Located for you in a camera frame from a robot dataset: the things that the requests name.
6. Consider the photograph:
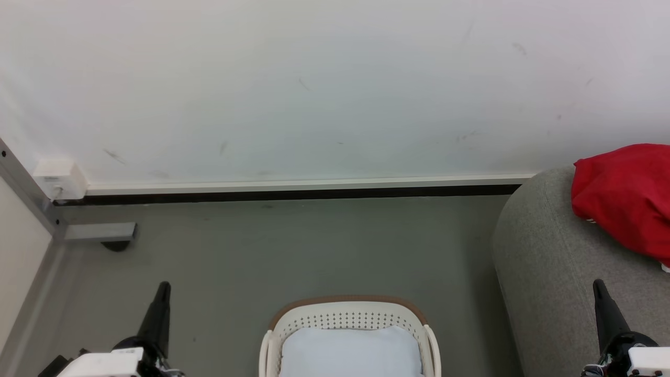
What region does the red and white garment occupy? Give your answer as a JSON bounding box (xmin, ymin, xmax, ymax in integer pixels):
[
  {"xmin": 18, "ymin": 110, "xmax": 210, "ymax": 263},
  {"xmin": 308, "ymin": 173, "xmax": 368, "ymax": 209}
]
[{"xmin": 571, "ymin": 143, "xmax": 670, "ymax": 273}]

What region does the white laundry basket brown rim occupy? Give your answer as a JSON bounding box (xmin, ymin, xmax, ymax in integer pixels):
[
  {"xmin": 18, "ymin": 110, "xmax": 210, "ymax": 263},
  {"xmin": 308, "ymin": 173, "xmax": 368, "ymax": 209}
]
[{"xmin": 258, "ymin": 295, "xmax": 442, "ymax": 377}]

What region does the white baseboard strip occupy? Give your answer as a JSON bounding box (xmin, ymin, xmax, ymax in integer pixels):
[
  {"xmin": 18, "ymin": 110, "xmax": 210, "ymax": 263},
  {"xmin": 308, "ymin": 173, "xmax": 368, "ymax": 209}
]
[{"xmin": 86, "ymin": 174, "xmax": 537, "ymax": 195}]

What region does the light blue cloth in basket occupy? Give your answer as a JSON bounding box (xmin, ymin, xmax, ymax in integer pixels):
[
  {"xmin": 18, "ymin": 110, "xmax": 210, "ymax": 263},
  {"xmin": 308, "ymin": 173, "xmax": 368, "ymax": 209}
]
[{"xmin": 279, "ymin": 326, "xmax": 425, "ymax": 377}]

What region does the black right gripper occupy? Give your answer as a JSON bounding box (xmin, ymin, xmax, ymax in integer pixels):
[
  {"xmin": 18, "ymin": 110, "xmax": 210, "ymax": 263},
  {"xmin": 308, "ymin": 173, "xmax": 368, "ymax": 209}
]
[{"xmin": 581, "ymin": 280, "xmax": 670, "ymax": 377}]

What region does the grey metal partition frame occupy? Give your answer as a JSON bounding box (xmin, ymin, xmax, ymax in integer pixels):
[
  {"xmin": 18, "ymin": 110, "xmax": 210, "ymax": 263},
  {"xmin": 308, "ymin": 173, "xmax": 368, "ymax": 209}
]
[{"xmin": 0, "ymin": 137, "xmax": 138, "ymax": 362}]

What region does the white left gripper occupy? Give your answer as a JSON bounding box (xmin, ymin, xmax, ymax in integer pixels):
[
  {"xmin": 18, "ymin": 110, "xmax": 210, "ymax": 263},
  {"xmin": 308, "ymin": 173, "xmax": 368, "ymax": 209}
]
[{"xmin": 37, "ymin": 282, "xmax": 184, "ymax": 377}]

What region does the white wall socket box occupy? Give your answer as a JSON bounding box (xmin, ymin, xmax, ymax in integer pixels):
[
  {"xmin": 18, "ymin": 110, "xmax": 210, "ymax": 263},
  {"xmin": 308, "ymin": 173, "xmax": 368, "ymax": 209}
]
[{"xmin": 32, "ymin": 159, "xmax": 88, "ymax": 201}]

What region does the beige partition panel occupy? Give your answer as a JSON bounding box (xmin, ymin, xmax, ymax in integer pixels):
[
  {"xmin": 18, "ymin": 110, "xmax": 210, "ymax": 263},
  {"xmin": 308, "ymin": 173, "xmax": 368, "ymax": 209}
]
[{"xmin": 0, "ymin": 178, "xmax": 53, "ymax": 351}]

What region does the grey fabric sofa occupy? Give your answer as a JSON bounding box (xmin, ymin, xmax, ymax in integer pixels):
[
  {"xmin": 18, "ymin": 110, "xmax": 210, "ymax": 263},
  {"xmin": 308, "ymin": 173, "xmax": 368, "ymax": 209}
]
[{"xmin": 492, "ymin": 165, "xmax": 670, "ymax": 377}]

